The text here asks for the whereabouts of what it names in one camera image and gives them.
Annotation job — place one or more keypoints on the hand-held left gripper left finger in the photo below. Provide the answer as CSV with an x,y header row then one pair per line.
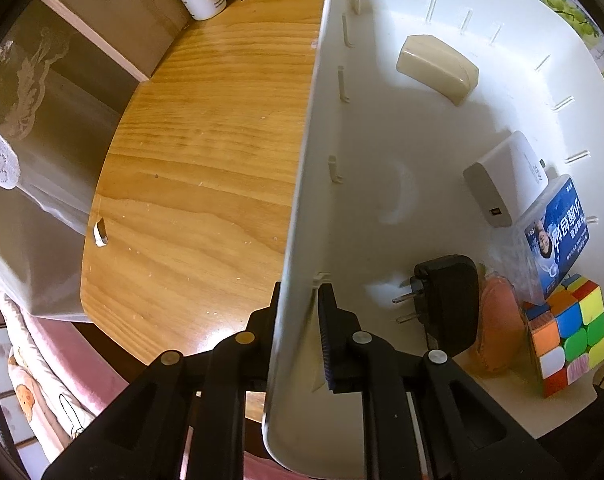
x,y
259,360

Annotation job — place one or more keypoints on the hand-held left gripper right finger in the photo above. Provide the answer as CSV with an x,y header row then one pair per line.
x,y
332,350

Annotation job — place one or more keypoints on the black charger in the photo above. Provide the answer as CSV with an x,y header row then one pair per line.
x,y
446,300

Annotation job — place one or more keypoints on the pink correction tape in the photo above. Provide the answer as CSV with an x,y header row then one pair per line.
x,y
496,325

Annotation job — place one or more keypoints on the white plastic storage bin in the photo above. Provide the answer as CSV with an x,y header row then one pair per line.
x,y
381,135

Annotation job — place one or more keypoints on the colourful puzzle cube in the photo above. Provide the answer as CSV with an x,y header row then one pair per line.
x,y
566,340

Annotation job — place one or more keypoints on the white charger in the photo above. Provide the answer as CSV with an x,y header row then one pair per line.
x,y
501,175

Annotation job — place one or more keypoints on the clear box with blue label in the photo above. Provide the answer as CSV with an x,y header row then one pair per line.
x,y
556,230

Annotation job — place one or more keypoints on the beige wedge soap block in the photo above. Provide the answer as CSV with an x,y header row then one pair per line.
x,y
431,65

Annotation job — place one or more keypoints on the small white clip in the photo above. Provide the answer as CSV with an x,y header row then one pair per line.
x,y
98,235

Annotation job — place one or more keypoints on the pink printed blanket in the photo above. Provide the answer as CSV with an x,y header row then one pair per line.
x,y
42,385

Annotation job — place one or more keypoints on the white lace curtain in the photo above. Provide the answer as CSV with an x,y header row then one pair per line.
x,y
32,125

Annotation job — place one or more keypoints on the grape print box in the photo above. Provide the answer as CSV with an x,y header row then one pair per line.
x,y
566,7

